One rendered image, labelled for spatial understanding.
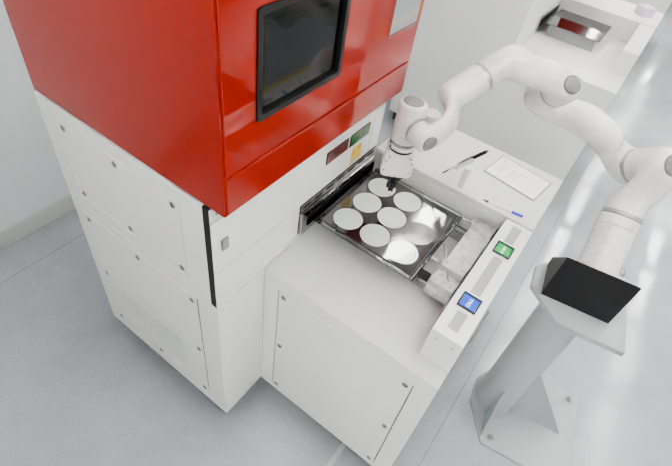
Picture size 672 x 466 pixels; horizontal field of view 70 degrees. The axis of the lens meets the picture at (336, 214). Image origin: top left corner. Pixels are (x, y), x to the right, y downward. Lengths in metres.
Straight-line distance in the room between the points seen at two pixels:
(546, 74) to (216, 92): 0.98
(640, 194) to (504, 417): 1.17
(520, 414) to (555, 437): 0.16
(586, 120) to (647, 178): 0.24
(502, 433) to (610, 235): 1.06
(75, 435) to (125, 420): 0.18
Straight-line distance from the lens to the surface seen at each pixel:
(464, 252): 1.65
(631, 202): 1.71
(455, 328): 1.36
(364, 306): 1.49
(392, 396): 1.57
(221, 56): 0.88
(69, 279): 2.70
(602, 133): 1.67
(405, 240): 1.58
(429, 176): 1.75
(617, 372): 2.85
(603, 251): 1.68
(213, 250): 1.25
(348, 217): 1.61
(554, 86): 1.54
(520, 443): 2.39
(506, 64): 1.55
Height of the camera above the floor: 2.03
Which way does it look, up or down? 45 degrees down
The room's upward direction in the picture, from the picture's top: 10 degrees clockwise
